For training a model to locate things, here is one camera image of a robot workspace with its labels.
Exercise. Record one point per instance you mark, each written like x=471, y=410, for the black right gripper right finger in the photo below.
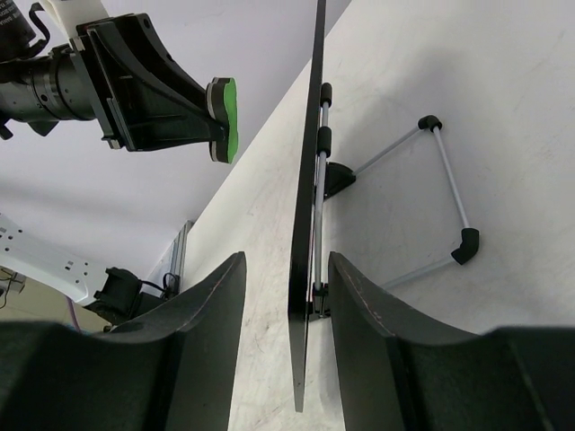
x=400, y=369

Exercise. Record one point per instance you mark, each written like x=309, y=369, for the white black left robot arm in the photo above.
x=71, y=60

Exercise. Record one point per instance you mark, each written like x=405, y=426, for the metal tube whiteboard easel stand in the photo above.
x=401, y=213

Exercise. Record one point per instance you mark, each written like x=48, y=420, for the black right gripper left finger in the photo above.
x=171, y=368

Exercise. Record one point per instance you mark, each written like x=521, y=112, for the black whiteboard eraser green felt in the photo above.
x=222, y=108

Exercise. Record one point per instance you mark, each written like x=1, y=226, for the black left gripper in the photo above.
x=143, y=101

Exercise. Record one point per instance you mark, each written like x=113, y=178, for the aluminium front mounting rail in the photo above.
x=168, y=272

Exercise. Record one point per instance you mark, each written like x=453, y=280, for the black-framed small whiteboard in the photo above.
x=301, y=246

